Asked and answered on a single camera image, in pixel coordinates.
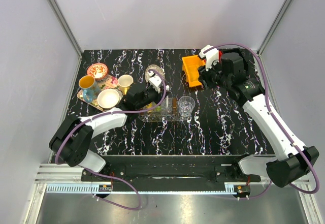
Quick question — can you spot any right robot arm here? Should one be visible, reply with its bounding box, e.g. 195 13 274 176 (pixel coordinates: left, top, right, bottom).
198 48 319 187

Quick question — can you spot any clear acrylic tray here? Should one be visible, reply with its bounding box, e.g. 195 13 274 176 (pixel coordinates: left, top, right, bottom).
136 100 190 122

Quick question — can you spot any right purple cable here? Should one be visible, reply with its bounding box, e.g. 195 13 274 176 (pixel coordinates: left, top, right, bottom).
202 43 319 201

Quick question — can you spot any yellow bin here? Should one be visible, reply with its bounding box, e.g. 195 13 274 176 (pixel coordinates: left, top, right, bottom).
182 55 205 87

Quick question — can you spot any purple cable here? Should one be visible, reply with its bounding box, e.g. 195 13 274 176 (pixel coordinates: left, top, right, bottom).
202 43 319 201
54 69 167 211

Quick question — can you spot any clear toothbrush holder rack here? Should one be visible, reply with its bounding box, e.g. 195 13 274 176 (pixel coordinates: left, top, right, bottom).
141 97 178 119

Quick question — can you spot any orange patterned bowl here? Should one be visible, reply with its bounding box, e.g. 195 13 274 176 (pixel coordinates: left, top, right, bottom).
87 63 108 80

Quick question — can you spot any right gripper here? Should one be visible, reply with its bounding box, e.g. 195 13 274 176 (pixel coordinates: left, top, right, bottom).
198 57 232 90

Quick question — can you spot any blue butterfly mug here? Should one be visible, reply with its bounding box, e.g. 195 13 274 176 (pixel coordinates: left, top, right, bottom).
79 75 101 103

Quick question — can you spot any yellow mug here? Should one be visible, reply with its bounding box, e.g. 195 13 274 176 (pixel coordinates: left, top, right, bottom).
117 74 134 95

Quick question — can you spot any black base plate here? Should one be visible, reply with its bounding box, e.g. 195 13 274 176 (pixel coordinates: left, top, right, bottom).
78 155 261 184

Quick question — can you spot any white scalloped bowl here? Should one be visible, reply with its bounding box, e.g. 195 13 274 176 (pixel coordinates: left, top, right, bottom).
97 88 121 110

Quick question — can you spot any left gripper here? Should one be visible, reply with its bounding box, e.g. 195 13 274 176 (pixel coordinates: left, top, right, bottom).
136 85 170 110

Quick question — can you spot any clear glass tumbler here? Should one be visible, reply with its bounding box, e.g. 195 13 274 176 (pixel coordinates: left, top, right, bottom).
178 96 196 117

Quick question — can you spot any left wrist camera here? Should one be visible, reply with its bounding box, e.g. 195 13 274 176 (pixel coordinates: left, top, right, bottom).
148 71 163 93

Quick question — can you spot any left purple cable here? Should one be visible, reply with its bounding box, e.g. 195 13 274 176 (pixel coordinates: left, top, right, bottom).
54 69 167 211

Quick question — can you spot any black bin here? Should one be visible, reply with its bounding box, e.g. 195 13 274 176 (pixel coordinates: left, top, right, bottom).
232 48 255 71

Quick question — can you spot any aluminium rail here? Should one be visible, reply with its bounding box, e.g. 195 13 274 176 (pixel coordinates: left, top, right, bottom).
32 163 312 196

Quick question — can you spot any yellow toothpaste tube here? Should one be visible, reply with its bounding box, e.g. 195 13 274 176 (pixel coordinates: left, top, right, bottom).
145 102 153 110

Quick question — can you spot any speckled saucer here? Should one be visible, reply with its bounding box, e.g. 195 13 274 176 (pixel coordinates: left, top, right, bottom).
144 64 165 83

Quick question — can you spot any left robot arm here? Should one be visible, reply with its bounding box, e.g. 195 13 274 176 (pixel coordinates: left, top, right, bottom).
49 83 167 181

